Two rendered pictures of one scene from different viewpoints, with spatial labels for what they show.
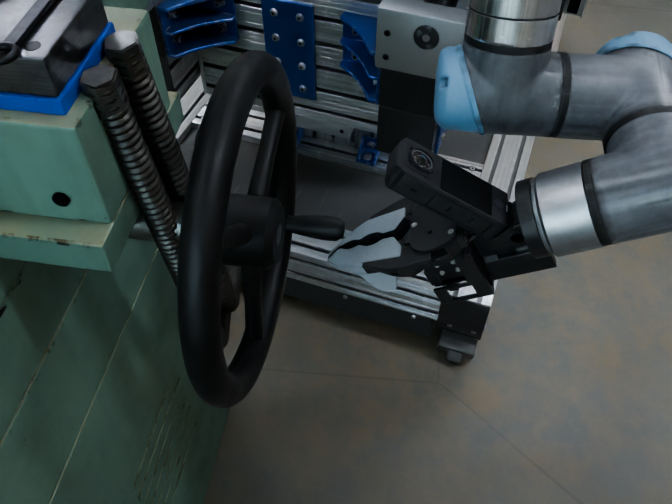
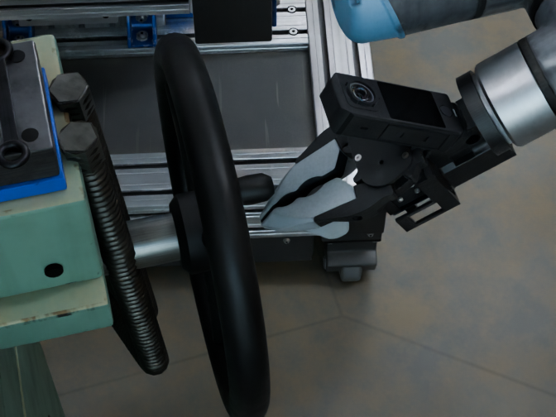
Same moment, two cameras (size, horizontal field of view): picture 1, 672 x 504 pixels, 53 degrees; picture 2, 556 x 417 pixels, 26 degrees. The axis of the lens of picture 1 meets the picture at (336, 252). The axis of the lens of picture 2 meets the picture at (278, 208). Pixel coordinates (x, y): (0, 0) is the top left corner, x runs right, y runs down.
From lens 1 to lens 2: 0.40 m
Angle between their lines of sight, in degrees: 15
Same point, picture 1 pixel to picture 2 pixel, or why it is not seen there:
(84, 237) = (83, 300)
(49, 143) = (54, 221)
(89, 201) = (83, 262)
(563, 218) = (520, 111)
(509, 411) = (443, 319)
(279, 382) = (131, 393)
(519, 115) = (440, 11)
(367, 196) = not seen: hidden behind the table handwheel
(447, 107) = (365, 25)
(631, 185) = not seen: outside the picture
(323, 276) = not seen: hidden behind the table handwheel
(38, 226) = (26, 305)
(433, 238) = (388, 168)
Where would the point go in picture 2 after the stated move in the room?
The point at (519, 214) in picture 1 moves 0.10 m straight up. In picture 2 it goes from (474, 117) to (493, 29)
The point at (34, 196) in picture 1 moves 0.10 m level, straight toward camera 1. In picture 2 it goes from (21, 276) to (145, 357)
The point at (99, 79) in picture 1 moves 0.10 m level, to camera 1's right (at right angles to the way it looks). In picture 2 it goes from (83, 141) to (237, 91)
